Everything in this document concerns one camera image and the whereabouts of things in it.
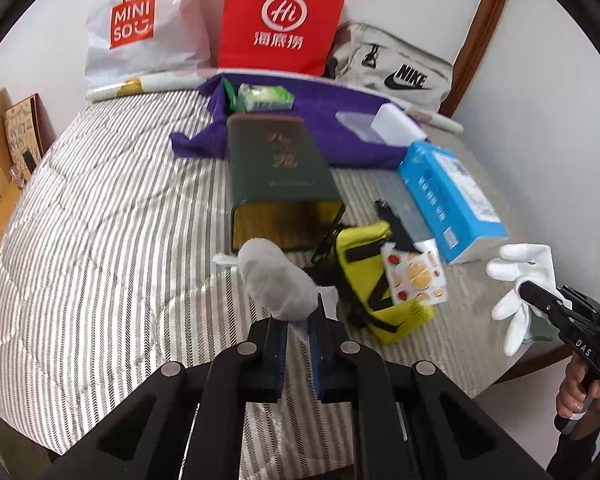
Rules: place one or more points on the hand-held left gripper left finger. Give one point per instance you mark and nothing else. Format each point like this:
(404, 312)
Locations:
(280, 355)

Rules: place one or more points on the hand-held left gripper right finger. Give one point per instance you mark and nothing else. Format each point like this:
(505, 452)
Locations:
(317, 355)

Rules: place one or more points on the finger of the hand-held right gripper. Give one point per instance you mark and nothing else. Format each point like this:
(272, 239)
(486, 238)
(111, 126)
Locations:
(545, 300)
(580, 300)

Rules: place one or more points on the white glove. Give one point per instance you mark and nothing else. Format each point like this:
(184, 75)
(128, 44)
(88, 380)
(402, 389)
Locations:
(525, 265)

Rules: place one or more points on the white sock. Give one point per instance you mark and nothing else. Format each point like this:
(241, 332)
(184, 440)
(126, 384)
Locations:
(275, 280)

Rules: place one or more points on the yellow pouch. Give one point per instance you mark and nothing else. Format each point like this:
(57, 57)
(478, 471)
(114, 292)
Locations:
(365, 280)

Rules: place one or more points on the fruit print tissue packet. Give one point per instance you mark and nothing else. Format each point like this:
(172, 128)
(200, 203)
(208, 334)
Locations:
(415, 275)

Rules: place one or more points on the translucent zip bag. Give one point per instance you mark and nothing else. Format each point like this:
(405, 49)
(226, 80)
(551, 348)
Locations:
(380, 125)

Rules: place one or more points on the light green tissue packet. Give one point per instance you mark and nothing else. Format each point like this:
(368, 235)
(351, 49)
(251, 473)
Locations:
(265, 97)

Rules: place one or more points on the person's right hand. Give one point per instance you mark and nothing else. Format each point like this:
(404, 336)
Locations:
(572, 390)

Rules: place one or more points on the blue and white box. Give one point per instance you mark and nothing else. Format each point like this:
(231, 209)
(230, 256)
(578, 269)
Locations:
(450, 195)

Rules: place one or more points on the dark green tea tin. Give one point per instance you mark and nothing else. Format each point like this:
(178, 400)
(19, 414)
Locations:
(275, 170)

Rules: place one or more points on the purple cloth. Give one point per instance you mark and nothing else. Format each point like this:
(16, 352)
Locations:
(320, 105)

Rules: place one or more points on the grey waist bag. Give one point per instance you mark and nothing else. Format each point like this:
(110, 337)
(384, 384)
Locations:
(350, 60)

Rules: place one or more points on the rolled white paper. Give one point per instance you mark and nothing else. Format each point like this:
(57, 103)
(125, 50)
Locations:
(155, 82)

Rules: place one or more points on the wooden nightstand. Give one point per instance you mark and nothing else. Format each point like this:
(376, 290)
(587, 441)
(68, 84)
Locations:
(0, 220)

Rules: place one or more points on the dark bottle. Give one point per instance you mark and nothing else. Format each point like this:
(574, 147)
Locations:
(29, 160)

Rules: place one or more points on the brown patterned notebook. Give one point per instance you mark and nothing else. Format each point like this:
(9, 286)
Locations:
(22, 130)

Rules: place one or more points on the white plastic shopping bag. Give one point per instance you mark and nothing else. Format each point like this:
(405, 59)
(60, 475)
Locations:
(170, 20)

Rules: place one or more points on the wooden door frame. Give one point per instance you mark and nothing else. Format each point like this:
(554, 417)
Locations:
(485, 20)

